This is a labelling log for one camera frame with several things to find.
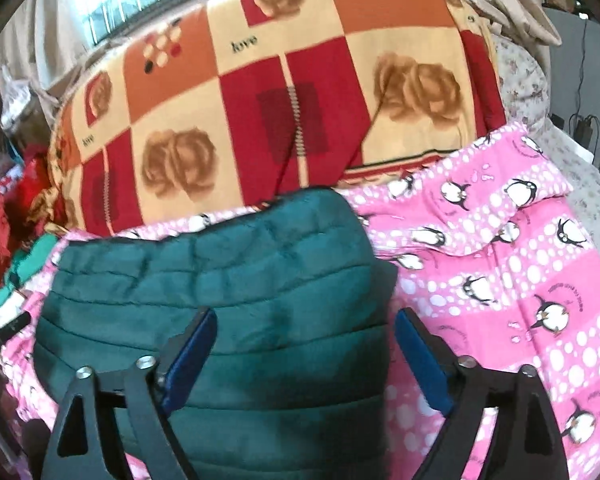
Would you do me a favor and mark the orange red rose blanket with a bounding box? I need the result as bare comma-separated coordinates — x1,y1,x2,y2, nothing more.
48,0,505,236

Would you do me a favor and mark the dark green puffer jacket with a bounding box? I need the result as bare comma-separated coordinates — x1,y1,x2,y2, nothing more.
32,188,398,479

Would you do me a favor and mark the pink penguin blanket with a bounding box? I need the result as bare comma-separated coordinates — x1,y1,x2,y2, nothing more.
0,121,600,480

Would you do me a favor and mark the red clothes pile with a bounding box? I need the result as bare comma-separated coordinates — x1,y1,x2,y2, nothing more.
0,145,68,286

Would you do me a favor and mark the floral white bedsheet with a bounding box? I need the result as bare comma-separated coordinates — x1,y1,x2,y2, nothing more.
450,0,600,281

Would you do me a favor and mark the teal green garment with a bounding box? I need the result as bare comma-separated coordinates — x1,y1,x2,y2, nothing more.
0,233,59,307

